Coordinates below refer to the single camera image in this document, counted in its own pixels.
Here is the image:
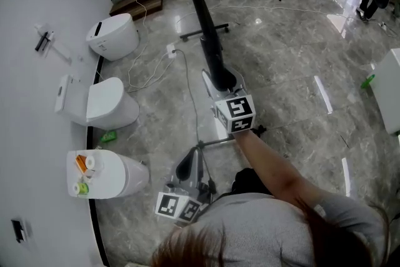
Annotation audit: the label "white bathtub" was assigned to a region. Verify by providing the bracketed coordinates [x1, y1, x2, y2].
[370, 48, 400, 135]

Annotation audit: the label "white toilet with black strip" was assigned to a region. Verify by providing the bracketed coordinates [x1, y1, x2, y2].
[86, 13, 141, 62]

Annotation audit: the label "looped white cable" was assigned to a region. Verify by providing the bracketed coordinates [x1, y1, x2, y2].
[126, 8, 176, 93]

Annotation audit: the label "black wall socket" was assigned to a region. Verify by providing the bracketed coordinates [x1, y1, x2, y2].
[11, 218, 29, 243]

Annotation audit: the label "green bottle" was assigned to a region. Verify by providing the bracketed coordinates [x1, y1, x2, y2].
[361, 74, 376, 90]

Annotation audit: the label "person's legs in black trousers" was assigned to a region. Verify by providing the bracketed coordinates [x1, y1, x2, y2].
[231, 168, 273, 197]

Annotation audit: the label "black cable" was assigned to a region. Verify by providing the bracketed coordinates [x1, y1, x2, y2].
[171, 49, 201, 143]

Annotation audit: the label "white toilet with tank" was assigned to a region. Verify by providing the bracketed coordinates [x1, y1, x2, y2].
[54, 74, 141, 131]

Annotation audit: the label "person's grey sweater torso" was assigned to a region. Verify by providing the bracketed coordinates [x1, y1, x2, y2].
[174, 192, 390, 267]

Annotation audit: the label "person's right forearm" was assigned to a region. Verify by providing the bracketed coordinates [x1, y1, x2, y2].
[234, 129, 323, 210]

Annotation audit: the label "black and white wall fixture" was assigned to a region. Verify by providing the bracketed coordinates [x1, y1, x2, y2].
[33, 23, 73, 65]

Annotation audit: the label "white tankless toilet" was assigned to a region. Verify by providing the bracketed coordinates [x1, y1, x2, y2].
[66, 149, 150, 200]

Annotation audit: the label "green tape roll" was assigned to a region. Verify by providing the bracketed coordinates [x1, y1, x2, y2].
[72, 182, 90, 196]

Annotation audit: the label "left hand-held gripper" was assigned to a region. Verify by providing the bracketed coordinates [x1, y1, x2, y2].
[154, 146, 217, 223]

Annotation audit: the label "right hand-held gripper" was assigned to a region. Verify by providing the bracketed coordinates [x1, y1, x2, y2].
[201, 68, 256, 134]

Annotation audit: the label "orange box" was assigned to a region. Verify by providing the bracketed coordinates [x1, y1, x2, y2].
[74, 154, 89, 175]

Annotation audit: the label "wooden steps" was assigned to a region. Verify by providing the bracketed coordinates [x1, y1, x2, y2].
[109, 0, 163, 21]

